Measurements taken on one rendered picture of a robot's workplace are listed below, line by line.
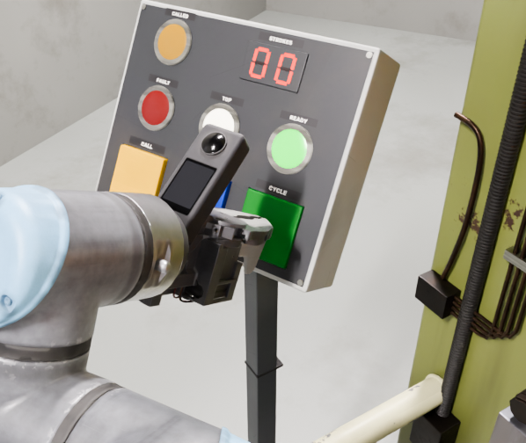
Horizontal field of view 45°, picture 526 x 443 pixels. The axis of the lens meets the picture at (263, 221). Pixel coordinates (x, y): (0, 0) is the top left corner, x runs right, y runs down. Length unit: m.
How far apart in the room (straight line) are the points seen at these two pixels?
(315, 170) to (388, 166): 2.23
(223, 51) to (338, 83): 0.16
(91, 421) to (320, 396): 1.47
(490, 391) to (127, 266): 0.68
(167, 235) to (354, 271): 1.80
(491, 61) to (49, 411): 0.62
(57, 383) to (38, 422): 0.03
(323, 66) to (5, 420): 0.48
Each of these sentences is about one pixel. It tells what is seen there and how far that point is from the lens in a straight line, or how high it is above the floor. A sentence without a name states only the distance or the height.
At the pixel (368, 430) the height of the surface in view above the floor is 0.64.
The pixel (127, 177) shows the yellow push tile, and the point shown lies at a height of 1.01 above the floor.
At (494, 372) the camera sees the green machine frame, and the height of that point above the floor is 0.73.
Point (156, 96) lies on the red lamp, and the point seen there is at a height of 1.10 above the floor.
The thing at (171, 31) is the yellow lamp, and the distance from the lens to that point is 0.84.
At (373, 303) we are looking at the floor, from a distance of 2.16.
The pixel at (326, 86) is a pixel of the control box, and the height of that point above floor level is 1.16.
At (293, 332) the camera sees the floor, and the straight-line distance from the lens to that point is 2.03.
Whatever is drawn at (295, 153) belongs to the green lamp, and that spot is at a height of 1.09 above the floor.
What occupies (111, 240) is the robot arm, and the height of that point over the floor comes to 1.17.
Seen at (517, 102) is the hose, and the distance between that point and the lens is 0.78.
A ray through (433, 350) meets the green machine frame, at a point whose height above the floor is 0.67.
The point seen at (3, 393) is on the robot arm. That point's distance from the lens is 0.46.
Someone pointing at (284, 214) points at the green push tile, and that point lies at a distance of 0.72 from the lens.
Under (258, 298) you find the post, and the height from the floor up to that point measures 0.78.
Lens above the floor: 1.43
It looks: 35 degrees down
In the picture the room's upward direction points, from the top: straight up
